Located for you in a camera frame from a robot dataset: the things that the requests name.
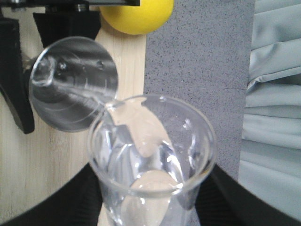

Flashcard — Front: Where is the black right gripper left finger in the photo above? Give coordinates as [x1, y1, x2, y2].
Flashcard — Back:
[2, 164, 103, 226]

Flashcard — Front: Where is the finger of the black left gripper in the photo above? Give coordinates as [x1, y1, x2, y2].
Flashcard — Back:
[0, 18, 35, 134]

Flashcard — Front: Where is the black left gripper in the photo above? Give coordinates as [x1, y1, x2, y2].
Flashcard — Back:
[0, 0, 141, 47]

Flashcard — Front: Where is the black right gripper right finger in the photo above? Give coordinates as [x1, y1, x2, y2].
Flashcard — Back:
[195, 165, 301, 226]

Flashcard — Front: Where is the wooden cutting board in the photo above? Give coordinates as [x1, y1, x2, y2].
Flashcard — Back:
[0, 7, 146, 226]

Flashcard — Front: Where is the steel double jigger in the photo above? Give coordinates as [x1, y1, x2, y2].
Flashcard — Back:
[29, 36, 119, 132]

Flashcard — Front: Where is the yellow lemon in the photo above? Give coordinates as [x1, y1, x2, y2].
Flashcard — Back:
[100, 0, 174, 35]

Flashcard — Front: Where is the small glass beaker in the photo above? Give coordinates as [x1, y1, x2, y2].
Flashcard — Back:
[88, 95, 217, 226]

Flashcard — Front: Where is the grey curtain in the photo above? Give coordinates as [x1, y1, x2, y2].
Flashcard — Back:
[238, 0, 301, 219]

